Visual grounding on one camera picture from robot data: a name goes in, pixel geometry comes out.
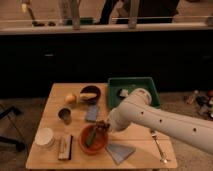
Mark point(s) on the dark red grape bunch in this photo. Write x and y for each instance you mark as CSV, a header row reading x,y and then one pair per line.
x,y
102,126

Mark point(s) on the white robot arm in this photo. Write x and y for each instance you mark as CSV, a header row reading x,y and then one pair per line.
x,y
136,108

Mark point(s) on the dark metal cup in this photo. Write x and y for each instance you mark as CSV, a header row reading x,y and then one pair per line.
x,y
65,115

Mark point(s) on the white paper cup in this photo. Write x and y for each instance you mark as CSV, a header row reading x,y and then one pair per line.
x,y
44,137

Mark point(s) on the dark brown bowl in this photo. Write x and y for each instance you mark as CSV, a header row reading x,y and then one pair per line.
x,y
91,89

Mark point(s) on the yellow banana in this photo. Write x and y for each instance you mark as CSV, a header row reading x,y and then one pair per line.
x,y
86,96

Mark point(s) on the blue sponge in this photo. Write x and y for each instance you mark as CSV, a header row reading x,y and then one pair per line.
x,y
91,114

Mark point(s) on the yellow lemon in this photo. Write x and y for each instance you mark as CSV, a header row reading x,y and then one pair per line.
x,y
70,98

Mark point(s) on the green plastic tray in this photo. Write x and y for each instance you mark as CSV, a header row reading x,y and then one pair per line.
x,y
116,84

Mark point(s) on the orange bowl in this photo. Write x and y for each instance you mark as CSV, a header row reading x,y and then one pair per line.
x,y
98,144

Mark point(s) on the green cucumber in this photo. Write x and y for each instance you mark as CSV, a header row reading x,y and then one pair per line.
x,y
91,137

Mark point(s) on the blue folded napkin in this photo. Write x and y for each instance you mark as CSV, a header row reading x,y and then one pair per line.
x,y
118,152

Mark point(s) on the silver fork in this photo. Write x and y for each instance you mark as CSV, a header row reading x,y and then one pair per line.
x,y
163,156

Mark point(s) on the wooden brush block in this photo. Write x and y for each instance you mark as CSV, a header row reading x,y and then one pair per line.
x,y
65,145

